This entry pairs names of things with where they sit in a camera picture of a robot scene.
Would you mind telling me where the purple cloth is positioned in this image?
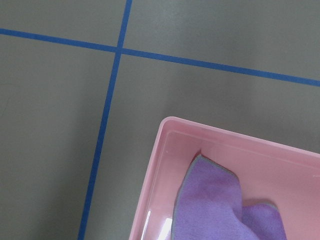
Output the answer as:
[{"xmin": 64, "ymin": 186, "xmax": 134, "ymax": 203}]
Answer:
[{"xmin": 171, "ymin": 154, "xmax": 287, "ymax": 240}]

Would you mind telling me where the pink plastic tray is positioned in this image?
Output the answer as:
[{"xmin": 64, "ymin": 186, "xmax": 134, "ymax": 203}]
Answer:
[{"xmin": 129, "ymin": 116, "xmax": 320, "ymax": 240}]

